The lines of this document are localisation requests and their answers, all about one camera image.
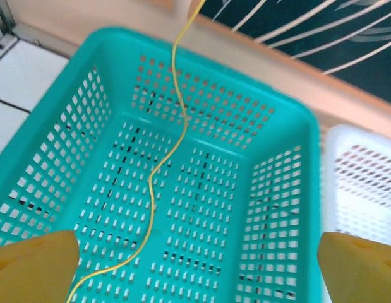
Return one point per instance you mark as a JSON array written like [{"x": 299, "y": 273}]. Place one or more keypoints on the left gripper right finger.
[{"x": 362, "y": 274}]

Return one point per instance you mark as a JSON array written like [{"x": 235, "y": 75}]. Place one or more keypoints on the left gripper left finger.
[{"x": 31, "y": 271}]

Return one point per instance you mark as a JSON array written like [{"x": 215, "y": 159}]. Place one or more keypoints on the white perforated plastic basket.
[{"x": 362, "y": 183}]

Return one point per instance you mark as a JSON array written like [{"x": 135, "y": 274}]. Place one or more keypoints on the teal perforated plastic basket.
[{"x": 214, "y": 195}]

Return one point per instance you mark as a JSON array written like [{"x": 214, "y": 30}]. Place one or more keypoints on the aluminium frame post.
[{"x": 2, "y": 19}]

